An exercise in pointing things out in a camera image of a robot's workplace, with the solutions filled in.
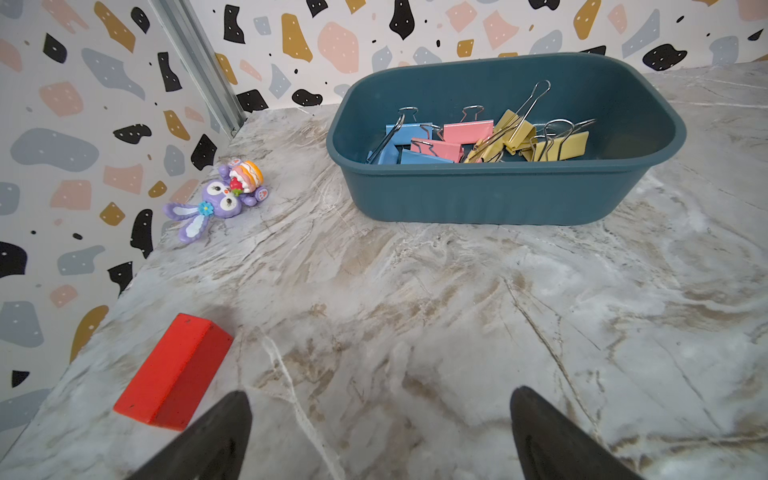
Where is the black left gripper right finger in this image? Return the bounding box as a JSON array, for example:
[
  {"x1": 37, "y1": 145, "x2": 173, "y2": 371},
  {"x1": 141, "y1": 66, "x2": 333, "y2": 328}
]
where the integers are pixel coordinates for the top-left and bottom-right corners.
[{"x1": 510, "y1": 386, "x2": 641, "y2": 480}]

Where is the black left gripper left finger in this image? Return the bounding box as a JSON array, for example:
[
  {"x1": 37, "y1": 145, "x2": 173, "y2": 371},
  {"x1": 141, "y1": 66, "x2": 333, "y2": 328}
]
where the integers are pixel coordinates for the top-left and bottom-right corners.
[{"x1": 130, "y1": 391, "x2": 253, "y2": 479}]

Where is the pink binder clip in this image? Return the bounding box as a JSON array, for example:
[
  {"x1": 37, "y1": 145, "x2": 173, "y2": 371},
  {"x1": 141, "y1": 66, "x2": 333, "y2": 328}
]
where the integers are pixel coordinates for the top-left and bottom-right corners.
[
  {"x1": 411, "y1": 138, "x2": 464, "y2": 163},
  {"x1": 442, "y1": 104, "x2": 494, "y2": 145}
]

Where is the teal plastic storage box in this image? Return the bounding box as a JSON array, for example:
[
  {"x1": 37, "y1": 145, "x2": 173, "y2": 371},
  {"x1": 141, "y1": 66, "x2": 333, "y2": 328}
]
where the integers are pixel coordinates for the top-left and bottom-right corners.
[{"x1": 326, "y1": 53, "x2": 686, "y2": 225}]

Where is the yellow binder clip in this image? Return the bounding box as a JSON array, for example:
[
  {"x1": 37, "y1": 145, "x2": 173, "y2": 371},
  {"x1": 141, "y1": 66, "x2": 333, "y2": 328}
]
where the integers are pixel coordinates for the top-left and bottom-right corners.
[
  {"x1": 462, "y1": 80, "x2": 552, "y2": 163},
  {"x1": 519, "y1": 119, "x2": 597, "y2": 162}
]

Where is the blue binder clip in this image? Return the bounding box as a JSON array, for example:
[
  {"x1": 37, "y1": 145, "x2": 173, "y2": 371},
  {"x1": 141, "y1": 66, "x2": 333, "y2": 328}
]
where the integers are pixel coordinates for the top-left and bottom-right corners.
[
  {"x1": 400, "y1": 149, "x2": 453, "y2": 165},
  {"x1": 366, "y1": 106, "x2": 435, "y2": 165}
]

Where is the red rectangular block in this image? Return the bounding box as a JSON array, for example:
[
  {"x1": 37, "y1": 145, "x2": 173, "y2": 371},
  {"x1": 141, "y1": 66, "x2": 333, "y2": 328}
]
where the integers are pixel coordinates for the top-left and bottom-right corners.
[{"x1": 113, "y1": 314, "x2": 233, "y2": 431}]

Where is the purple bunny plush toy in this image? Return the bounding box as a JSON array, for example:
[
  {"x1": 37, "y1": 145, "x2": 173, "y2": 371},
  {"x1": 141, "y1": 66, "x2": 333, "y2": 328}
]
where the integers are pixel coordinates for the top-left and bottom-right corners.
[{"x1": 164, "y1": 158, "x2": 269, "y2": 244}]

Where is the aluminium frame corner post left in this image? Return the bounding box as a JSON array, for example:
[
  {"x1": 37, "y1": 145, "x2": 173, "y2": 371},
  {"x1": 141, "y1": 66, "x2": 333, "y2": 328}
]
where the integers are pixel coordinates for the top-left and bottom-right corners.
[{"x1": 149, "y1": 0, "x2": 247, "y2": 138}]

